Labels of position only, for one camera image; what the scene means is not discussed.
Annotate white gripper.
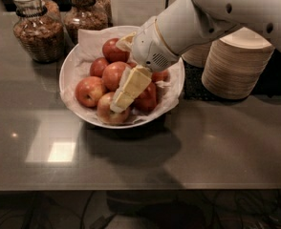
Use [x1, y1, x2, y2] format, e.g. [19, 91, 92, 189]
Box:
[110, 16, 179, 113]

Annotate large red apple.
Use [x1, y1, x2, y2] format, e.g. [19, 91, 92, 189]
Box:
[102, 61, 129, 92]

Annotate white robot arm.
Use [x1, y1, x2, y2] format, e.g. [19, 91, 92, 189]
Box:
[111, 0, 281, 113]

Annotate small hidden red apple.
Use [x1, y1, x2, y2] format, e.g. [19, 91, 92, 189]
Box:
[127, 62, 137, 68]

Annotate red apple at back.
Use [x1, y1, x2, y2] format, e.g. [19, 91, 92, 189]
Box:
[102, 38, 130, 63]

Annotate small red apple left back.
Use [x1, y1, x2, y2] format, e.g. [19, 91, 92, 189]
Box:
[90, 57, 109, 77]

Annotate yellow-red apple right back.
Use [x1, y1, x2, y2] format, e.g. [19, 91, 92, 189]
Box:
[152, 70, 169, 82]

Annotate yellow-red apple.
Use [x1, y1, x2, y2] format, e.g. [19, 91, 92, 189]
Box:
[97, 92, 130, 125]
[152, 70, 169, 82]

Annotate white bowl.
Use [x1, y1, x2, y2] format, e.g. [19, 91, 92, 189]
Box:
[58, 25, 185, 130]

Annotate dark red apple front right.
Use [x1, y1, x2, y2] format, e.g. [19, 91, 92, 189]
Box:
[134, 82, 157, 113]

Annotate red-yellow apple front left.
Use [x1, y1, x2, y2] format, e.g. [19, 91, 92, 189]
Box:
[75, 76, 107, 108]

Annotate yellow-red apple front centre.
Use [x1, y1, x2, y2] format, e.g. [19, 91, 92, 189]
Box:
[97, 92, 130, 125]

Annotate white paper liner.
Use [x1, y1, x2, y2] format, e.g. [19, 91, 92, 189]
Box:
[62, 27, 182, 126]

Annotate white napkin dispenser box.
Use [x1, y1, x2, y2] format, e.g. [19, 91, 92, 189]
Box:
[111, 0, 175, 26]

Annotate glass granola jar middle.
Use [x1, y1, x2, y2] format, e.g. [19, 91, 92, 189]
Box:
[63, 0, 108, 44]

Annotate stack of paper bowls rear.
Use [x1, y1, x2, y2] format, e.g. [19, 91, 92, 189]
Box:
[182, 43, 211, 68]

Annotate stack of paper bowls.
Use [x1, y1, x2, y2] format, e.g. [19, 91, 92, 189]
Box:
[202, 28, 274, 100]
[182, 43, 211, 68]

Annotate glass granola jar left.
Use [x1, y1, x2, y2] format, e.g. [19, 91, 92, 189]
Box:
[12, 0, 64, 63]

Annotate stack of paper bowls front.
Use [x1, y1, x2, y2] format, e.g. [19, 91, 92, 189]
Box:
[202, 28, 274, 100]

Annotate black floor cables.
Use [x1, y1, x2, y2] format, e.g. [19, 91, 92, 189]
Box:
[0, 190, 281, 229]

